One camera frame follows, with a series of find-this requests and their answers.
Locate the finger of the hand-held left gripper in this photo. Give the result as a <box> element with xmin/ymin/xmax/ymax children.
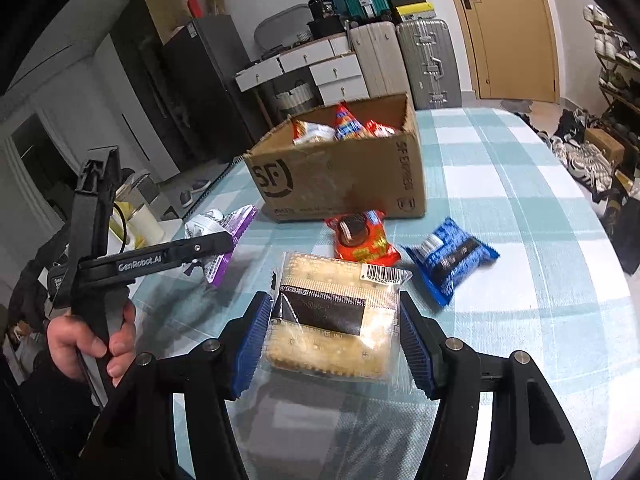
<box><xmin>162</xmin><ymin>231</ymin><xmax>236</xmax><ymax>267</ymax></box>

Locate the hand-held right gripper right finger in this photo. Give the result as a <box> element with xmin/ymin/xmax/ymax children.
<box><xmin>399</xmin><ymin>291</ymin><xmax>608</xmax><ymax>480</ymax></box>

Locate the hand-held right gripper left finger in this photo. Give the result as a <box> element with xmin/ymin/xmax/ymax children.
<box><xmin>75</xmin><ymin>291</ymin><xmax>273</xmax><ymax>480</ymax></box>

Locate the purple snack bag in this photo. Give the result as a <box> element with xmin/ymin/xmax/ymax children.
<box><xmin>202</xmin><ymin>205</ymin><xmax>258</xmax><ymax>288</ymax></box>

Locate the clear cracker packet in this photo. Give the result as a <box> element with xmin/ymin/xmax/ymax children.
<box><xmin>257</xmin><ymin>251</ymin><xmax>413</xmax><ymax>386</ymax></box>

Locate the red white snack packet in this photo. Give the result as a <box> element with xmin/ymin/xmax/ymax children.
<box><xmin>291</xmin><ymin>120</ymin><xmax>337</xmax><ymax>146</ymax></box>

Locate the person's left forearm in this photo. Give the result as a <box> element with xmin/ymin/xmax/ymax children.
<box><xmin>0</xmin><ymin>355</ymin><xmax>103</xmax><ymax>480</ymax></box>

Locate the person's left hand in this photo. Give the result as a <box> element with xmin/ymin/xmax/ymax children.
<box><xmin>46</xmin><ymin>302</ymin><xmax>137</xmax><ymax>388</ymax></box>

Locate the silver white snack bag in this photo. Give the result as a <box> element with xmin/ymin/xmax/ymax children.
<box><xmin>184</xmin><ymin>210</ymin><xmax>226</xmax><ymax>238</ymax></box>

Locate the white bin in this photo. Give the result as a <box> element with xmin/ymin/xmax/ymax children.
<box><xmin>112</xmin><ymin>199</ymin><xmax>166</xmax><ymax>251</ymax></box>

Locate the blue cookie packet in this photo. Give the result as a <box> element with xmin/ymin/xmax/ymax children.
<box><xmin>400</xmin><ymin>217</ymin><xmax>501</xmax><ymax>308</ymax></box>

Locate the orange cookie packet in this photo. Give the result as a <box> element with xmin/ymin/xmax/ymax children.
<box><xmin>324</xmin><ymin>210</ymin><xmax>402</xmax><ymax>267</ymax></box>

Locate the tall black cabinet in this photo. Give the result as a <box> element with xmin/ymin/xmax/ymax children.
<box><xmin>109</xmin><ymin>0</ymin><xmax>201</xmax><ymax>176</ymax></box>

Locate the dark grey fridge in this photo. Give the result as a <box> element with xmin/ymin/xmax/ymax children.
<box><xmin>162</xmin><ymin>15</ymin><xmax>271</xmax><ymax>161</ymax></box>

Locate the checkered tablecloth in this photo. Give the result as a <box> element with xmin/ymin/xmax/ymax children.
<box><xmin>125</xmin><ymin>107</ymin><xmax>640</xmax><ymax>480</ymax></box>

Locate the white slotted basket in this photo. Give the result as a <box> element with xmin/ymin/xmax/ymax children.
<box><xmin>275</xmin><ymin>80</ymin><xmax>316</xmax><ymax>112</ymax></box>

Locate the white drawer unit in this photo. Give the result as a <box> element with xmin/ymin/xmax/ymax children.
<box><xmin>235</xmin><ymin>34</ymin><xmax>368</xmax><ymax>103</ymax></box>

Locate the grey rounded board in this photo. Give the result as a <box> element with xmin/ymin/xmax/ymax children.
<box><xmin>253</xmin><ymin>4</ymin><xmax>313</xmax><ymax>53</ymax></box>

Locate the brown carton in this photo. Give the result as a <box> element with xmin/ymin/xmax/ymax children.
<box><xmin>140</xmin><ymin>0</ymin><xmax>188</xmax><ymax>46</ymax></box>

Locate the black gold bag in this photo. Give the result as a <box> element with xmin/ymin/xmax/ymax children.
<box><xmin>597</xmin><ymin>180</ymin><xmax>640</xmax><ymax>276</ymax></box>

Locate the beige suitcase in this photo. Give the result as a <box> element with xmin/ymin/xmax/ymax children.
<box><xmin>348</xmin><ymin>21</ymin><xmax>408</xmax><ymax>98</ymax></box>

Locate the pile of sneakers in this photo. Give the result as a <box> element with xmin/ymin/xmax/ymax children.
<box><xmin>537</xmin><ymin>107</ymin><xmax>626</xmax><ymax>196</ymax></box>

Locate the black storage container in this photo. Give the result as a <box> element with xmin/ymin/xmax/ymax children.
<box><xmin>307</xmin><ymin>0</ymin><xmax>344</xmax><ymax>38</ymax></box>

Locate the small brown cardboard box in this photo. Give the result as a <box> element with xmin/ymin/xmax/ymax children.
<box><xmin>584</xmin><ymin>127</ymin><xmax>626</xmax><ymax>161</ymax></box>

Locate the silver suitcase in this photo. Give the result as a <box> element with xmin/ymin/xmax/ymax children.
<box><xmin>396</xmin><ymin>17</ymin><xmax>463</xmax><ymax>110</ymax></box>

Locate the black yellow shoe box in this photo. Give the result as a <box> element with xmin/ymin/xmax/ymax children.
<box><xmin>392</xmin><ymin>2</ymin><xmax>437</xmax><ymax>24</ymax></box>

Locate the wooden door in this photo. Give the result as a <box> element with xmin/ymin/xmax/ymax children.
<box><xmin>440</xmin><ymin>0</ymin><xmax>560</xmax><ymax>106</ymax></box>

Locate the shoe rack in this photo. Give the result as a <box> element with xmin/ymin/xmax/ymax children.
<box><xmin>582</xmin><ymin>4</ymin><xmax>640</xmax><ymax>141</ymax></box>

